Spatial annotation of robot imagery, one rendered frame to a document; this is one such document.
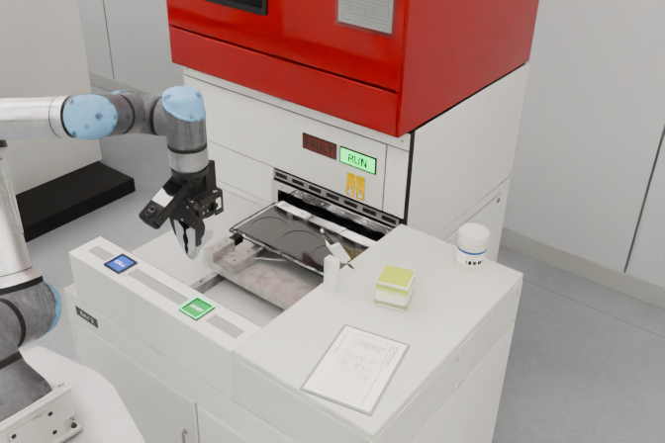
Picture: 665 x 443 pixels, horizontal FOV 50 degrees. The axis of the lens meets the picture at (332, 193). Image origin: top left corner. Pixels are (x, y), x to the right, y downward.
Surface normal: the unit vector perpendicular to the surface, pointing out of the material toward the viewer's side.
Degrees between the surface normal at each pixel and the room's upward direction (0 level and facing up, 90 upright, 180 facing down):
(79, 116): 70
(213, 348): 90
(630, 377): 0
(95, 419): 0
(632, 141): 90
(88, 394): 0
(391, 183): 90
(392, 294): 90
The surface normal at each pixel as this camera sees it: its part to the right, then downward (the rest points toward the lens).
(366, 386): 0.02, -0.87
